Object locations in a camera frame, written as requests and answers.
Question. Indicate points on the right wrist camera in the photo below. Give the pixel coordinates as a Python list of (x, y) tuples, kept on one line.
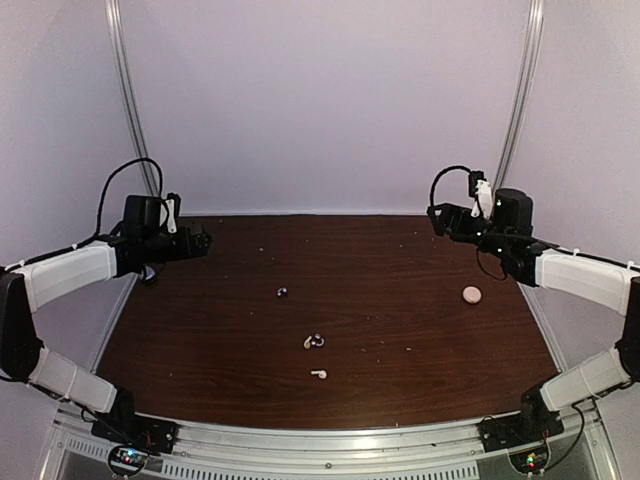
[(481, 192)]

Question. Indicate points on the left aluminium frame post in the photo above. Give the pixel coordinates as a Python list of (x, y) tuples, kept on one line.
[(123, 72)]

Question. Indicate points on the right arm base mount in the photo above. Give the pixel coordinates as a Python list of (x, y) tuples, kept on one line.
[(520, 435)]

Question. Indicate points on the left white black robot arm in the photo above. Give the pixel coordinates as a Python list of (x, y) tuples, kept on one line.
[(149, 233)]

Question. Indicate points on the pink round charging case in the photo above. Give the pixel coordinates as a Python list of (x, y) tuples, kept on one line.
[(472, 295)]

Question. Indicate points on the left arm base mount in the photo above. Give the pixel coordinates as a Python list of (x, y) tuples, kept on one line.
[(137, 447)]

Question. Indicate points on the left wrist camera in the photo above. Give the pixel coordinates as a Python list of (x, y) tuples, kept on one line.
[(170, 212)]

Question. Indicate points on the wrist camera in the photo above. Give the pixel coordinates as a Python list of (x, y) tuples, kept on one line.
[(170, 212), (481, 192)]

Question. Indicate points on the aluminium frame post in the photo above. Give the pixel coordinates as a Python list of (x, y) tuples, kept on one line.
[(123, 72), (529, 59)]

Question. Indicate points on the right aluminium frame post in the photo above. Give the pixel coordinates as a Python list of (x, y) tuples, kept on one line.
[(529, 59)]

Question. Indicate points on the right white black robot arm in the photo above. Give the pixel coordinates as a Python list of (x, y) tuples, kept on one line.
[(500, 223)]

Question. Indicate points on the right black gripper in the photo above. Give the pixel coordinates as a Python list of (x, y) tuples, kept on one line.
[(449, 212)]

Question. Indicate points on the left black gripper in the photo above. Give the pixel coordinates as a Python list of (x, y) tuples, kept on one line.
[(199, 248)]

